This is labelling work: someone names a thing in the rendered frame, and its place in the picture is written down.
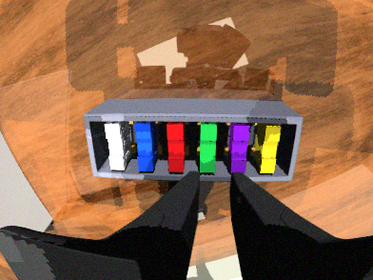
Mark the purple fuse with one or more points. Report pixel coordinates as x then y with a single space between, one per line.
237 151

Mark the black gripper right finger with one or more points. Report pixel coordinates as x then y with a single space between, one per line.
275 243

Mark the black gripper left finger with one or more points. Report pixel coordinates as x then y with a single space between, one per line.
155 246

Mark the red fuse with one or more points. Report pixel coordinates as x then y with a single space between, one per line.
176 138

